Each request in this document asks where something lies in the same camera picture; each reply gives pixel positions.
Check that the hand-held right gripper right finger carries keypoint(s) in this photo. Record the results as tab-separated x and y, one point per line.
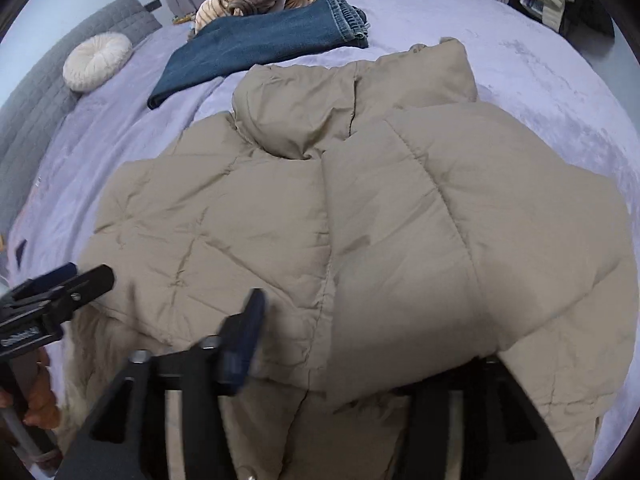
431	427

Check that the person's left hand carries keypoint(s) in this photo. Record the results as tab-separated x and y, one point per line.
42	395

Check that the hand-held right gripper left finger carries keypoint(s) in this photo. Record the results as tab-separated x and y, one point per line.
244	345

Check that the lavender fleece blanket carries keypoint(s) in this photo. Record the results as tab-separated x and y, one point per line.
525	60

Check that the round cream cushion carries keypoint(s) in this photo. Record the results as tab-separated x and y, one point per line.
97	61

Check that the beige puffer jacket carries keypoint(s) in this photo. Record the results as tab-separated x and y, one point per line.
400	210

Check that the cream fluffy cloth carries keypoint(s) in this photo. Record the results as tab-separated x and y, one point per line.
107	365

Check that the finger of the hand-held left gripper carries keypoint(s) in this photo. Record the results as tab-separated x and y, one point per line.
87	282
47	280

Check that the grey quilted headboard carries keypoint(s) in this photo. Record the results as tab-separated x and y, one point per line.
45	85

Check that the blue jeans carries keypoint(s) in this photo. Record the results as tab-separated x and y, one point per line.
260	40

